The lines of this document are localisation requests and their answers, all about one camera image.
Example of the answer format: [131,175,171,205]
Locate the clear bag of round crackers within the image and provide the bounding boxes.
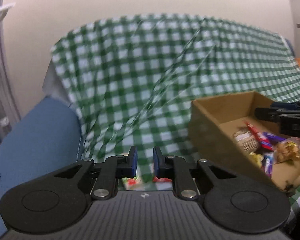
[274,137,300,163]

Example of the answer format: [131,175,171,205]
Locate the purple candy wrapper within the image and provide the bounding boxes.
[262,132,285,178]

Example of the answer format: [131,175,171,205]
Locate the red snack packet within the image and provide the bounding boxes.
[244,121,274,152]

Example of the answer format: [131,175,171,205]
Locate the red green candy wrapper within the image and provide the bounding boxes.
[121,176,172,190]

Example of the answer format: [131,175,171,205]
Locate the clear nut brittle pack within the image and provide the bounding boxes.
[233,127,259,153]

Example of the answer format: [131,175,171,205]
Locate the yellow snack bar pack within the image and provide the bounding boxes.
[249,152,264,168]

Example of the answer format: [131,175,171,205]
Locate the brown cardboard box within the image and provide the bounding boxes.
[188,91,300,190]

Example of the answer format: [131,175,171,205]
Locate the blue sofa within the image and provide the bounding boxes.
[0,98,83,237]

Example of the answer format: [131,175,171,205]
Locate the green white checkered cloth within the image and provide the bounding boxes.
[50,13,300,218]

